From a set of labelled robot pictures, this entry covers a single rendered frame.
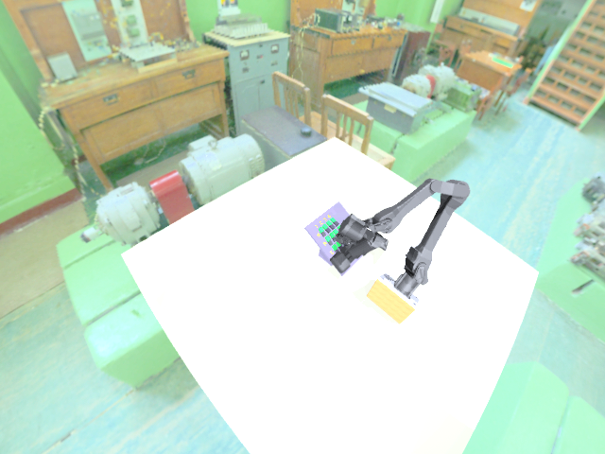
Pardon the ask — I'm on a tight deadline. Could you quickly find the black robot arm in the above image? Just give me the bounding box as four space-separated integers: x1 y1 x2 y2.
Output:
336 178 470 299

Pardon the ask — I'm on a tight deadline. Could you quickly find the lavender switch panel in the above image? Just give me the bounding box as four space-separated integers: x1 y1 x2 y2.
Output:
304 201 350 267

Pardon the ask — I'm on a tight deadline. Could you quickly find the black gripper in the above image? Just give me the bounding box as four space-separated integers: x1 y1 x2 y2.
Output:
330 241 368 273

